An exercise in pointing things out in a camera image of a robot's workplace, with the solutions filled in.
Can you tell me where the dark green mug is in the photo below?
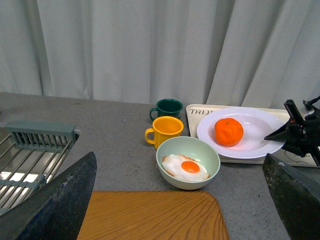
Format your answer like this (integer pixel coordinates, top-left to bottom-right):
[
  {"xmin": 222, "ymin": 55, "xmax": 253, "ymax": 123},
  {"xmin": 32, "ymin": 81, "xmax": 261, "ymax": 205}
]
[{"xmin": 149, "ymin": 98, "xmax": 183, "ymax": 121}]

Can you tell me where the orange mandarin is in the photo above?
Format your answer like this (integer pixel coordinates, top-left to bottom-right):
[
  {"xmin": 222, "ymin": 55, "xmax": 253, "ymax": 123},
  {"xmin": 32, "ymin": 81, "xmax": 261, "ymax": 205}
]
[{"xmin": 214, "ymin": 117, "xmax": 244, "ymax": 147}]

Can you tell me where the fake fried egg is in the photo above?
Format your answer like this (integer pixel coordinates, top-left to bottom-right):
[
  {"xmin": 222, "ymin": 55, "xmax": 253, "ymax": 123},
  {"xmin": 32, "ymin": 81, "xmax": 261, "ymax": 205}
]
[{"xmin": 162, "ymin": 154, "xmax": 210, "ymax": 182}]

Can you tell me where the grey curtain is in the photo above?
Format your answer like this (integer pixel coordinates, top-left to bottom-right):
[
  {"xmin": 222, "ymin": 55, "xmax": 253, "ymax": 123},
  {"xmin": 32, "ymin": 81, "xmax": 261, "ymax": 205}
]
[{"xmin": 0, "ymin": 0, "xmax": 320, "ymax": 109}]

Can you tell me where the white round plate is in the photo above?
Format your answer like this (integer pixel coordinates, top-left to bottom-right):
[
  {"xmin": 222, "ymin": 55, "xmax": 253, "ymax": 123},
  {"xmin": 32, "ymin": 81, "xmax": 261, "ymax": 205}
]
[{"xmin": 197, "ymin": 107, "xmax": 285, "ymax": 159}]

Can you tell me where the wooden cutting board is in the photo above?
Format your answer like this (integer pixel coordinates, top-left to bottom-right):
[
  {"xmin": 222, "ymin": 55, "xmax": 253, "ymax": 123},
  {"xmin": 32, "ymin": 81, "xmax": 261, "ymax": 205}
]
[{"xmin": 77, "ymin": 191, "xmax": 230, "ymax": 240}]

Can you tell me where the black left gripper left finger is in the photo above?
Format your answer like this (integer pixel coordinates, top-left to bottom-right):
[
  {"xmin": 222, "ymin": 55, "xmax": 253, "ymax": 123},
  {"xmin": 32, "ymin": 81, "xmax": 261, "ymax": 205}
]
[{"xmin": 0, "ymin": 152, "xmax": 97, "ymax": 240}]

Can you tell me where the yellow mug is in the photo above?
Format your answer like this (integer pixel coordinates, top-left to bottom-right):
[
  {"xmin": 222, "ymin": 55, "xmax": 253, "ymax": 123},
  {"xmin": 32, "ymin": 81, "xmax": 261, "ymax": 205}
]
[{"xmin": 144, "ymin": 116, "xmax": 184, "ymax": 149}]

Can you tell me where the light green bowl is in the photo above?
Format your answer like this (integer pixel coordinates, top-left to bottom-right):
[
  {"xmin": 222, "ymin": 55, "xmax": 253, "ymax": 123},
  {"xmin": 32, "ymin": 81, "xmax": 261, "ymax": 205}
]
[{"xmin": 155, "ymin": 136, "xmax": 221, "ymax": 190}]

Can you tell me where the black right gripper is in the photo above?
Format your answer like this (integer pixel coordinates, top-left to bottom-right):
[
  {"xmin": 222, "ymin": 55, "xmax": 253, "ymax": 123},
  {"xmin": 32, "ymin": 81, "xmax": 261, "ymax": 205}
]
[{"xmin": 264, "ymin": 99, "xmax": 320, "ymax": 166}]

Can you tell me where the grey dish drying rack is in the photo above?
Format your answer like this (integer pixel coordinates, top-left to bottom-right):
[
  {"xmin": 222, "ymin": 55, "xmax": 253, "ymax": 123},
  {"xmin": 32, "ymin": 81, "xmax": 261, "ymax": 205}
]
[{"xmin": 0, "ymin": 120, "xmax": 81, "ymax": 215}]

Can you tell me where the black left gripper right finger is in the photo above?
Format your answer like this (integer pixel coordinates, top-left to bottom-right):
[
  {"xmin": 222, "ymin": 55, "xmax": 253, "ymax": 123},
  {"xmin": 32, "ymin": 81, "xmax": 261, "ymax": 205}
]
[{"xmin": 262, "ymin": 153, "xmax": 320, "ymax": 240}]

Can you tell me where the cream bear tray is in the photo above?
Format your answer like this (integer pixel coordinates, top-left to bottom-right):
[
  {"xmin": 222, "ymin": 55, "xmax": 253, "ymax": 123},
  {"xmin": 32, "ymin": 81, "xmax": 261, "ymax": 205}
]
[{"xmin": 186, "ymin": 104, "xmax": 317, "ymax": 167}]

